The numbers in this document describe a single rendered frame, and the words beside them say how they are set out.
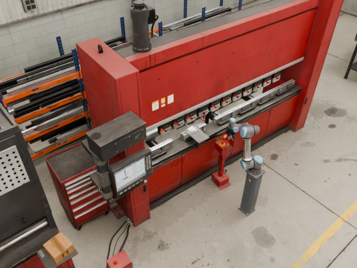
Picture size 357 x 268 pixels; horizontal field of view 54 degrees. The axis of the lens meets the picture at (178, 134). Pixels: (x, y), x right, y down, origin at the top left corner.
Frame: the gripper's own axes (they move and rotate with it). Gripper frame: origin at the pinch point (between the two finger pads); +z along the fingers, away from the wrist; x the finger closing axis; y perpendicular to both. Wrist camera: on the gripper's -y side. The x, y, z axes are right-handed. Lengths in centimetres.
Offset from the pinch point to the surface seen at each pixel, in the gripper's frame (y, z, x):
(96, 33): 447, 66, 12
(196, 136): 13.5, -15.1, 45.6
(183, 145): 19, -2, 61
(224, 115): 33.3, -10.3, -15.8
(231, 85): 36, -58, -20
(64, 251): -60, -31, 242
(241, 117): 24.4, -1.6, -40.4
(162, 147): 24, -9, 90
